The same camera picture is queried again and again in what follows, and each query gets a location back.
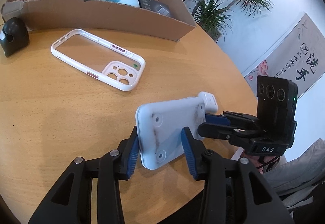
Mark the white device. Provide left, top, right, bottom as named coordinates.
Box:
left=135, top=91, right=219, bottom=171

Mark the white clear phone case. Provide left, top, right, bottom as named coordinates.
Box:
left=51, top=29, right=146, bottom=91

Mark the person's right hand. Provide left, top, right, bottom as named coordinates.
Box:
left=239, top=150, right=266, bottom=171

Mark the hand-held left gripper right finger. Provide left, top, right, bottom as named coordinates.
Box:
left=181, top=127, right=295, bottom=224

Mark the black and white toy figure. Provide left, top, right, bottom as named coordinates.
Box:
left=0, top=17, right=30, bottom=57

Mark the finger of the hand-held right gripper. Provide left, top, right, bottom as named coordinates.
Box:
left=197, top=122, right=245, bottom=147
left=205, top=111, right=257, bottom=128

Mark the person's grey clothing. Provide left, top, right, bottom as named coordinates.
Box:
left=261, top=139, right=325, bottom=212

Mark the black product box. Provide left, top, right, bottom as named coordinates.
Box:
left=138, top=0, right=170, bottom=16

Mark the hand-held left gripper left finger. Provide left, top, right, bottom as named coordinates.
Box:
left=28, top=126, right=140, bottom=224

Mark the wall poster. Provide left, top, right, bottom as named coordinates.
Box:
left=244, top=13, right=325, bottom=99

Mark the tall palm-like potted plant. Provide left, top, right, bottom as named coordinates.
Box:
left=190, top=0, right=273, bottom=43

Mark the brown cardboard box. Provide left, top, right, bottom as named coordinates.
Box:
left=1, top=0, right=196, bottom=42

